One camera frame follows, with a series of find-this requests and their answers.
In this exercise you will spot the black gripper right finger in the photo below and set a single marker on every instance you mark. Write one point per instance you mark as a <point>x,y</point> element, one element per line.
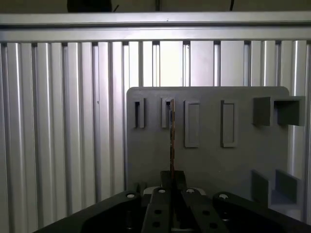
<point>201,213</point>

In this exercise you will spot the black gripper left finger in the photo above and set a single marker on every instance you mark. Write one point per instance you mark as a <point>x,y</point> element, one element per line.
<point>158,211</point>

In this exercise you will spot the black furniture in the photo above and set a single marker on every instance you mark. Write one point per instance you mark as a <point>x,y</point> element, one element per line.
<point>87,4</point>

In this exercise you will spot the green RAM stick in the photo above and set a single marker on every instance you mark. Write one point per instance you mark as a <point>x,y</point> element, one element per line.
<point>172,145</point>

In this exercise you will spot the grey parts rack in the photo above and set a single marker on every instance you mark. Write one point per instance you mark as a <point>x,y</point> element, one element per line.
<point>209,165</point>

